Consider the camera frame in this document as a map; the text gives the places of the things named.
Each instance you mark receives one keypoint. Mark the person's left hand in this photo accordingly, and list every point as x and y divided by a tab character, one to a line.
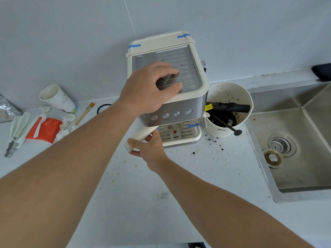
142	92

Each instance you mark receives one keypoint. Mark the person's right hand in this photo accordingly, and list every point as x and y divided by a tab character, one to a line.
153	152

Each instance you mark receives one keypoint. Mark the cream espresso machine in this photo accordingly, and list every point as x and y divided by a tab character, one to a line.
191	105

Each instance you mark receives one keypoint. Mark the person's left forearm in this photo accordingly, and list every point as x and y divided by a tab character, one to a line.
51	178

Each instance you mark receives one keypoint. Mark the person's right forearm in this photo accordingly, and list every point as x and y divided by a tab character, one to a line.
219	209

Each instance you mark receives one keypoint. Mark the white knock box bucket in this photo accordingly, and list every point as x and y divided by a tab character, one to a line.
219	130

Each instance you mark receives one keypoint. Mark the crumpled white tissue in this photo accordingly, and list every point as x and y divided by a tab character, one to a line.
68	118

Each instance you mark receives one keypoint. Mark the white paper cup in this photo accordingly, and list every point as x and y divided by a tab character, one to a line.
59	100

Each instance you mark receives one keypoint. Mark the black long spoon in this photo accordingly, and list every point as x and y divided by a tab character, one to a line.
238	132

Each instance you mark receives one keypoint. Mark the orange plastic packet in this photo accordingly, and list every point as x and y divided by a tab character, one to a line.
49	130

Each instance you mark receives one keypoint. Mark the round cream sink plug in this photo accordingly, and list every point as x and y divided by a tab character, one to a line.
272	158

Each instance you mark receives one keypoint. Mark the round steel drain strainer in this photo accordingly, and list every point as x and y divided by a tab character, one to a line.
280	145

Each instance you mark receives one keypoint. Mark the stainless steel double sink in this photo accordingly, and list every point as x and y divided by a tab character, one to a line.
305	157

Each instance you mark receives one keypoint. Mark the dark folded cloth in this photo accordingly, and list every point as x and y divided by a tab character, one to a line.
323	72

